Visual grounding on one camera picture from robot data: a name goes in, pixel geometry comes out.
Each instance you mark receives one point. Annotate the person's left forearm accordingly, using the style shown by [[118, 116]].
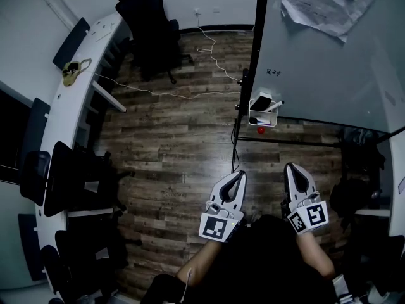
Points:
[[201, 260]]

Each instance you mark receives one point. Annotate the yellowish cloth bag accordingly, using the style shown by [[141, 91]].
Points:
[[73, 71]]

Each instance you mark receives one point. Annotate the coloured marker pen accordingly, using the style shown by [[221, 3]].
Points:
[[262, 120]]

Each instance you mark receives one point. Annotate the person's right forearm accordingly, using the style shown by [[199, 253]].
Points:
[[314, 253]]

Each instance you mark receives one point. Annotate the dark desk divider panel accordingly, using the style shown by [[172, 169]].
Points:
[[71, 43], [36, 122]]

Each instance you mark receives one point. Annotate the white whiteboard box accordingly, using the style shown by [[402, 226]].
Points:
[[272, 117]]

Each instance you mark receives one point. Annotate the dark window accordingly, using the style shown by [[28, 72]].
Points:
[[12, 135]]

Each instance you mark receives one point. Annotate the black whiteboard stand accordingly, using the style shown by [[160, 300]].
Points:
[[256, 43]]

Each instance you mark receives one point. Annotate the white wall charger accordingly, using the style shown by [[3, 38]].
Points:
[[196, 11]]

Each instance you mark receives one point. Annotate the red round magnet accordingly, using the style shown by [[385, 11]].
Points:
[[261, 130]]

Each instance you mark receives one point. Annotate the glass whiteboard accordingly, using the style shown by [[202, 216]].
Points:
[[316, 74]]

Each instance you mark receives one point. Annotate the white marker pen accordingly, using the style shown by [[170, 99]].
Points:
[[274, 106]]

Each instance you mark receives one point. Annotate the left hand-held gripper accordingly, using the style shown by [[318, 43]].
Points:
[[218, 226]]

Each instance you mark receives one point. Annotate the white curved desk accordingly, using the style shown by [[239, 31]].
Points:
[[72, 100]]

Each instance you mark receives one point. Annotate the crumpled paper sheets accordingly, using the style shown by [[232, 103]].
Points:
[[326, 8]]

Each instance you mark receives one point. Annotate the white shoe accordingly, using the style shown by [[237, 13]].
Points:
[[345, 288]]

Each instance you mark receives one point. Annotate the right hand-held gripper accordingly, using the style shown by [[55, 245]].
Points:
[[311, 215]]

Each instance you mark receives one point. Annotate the person's black clothing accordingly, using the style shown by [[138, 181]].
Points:
[[262, 264]]

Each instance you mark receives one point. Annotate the black office chair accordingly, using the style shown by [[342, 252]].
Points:
[[148, 33], [69, 179], [82, 258]]

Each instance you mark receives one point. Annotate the black bag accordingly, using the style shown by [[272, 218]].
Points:
[[357, 176]]

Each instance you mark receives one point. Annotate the black and white eraser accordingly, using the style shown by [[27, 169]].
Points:
[[261, 102]]

